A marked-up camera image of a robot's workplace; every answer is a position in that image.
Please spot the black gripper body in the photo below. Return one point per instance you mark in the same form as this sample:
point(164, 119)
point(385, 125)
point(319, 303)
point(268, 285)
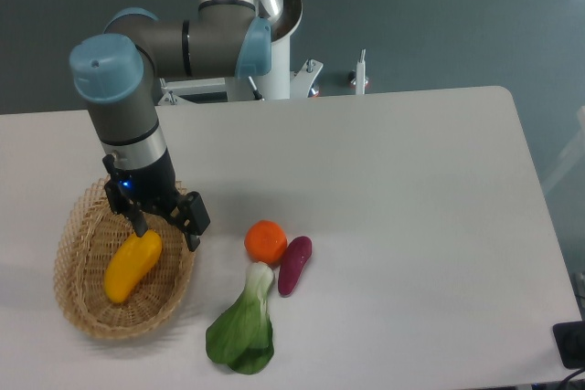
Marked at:
point(151, 188)

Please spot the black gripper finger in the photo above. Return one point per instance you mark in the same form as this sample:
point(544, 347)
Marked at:
point(135, 216)
point(190, 216)

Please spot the yellow mango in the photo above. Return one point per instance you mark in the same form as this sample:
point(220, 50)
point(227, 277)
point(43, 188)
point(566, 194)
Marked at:
point(135, 257)

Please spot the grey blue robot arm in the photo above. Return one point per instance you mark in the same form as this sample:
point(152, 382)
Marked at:
point(243, 42)

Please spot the woven wicker basket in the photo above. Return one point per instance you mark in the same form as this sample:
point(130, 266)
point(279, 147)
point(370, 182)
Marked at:
point(90, 238)

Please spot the orange fruit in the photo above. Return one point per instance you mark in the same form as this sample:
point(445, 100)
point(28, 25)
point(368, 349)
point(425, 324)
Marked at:
point(265, 242)

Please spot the purple sweet potato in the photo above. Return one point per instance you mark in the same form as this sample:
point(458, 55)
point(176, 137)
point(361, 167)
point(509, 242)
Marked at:
point(293, 262)

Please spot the green bok choy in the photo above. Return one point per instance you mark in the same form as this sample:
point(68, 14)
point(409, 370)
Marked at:
point(242, 336)

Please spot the black device at table edge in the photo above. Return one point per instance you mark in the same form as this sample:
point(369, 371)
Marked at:
point(569, 338)

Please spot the white bracket with red foot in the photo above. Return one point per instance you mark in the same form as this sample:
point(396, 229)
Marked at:
point(357, 78)

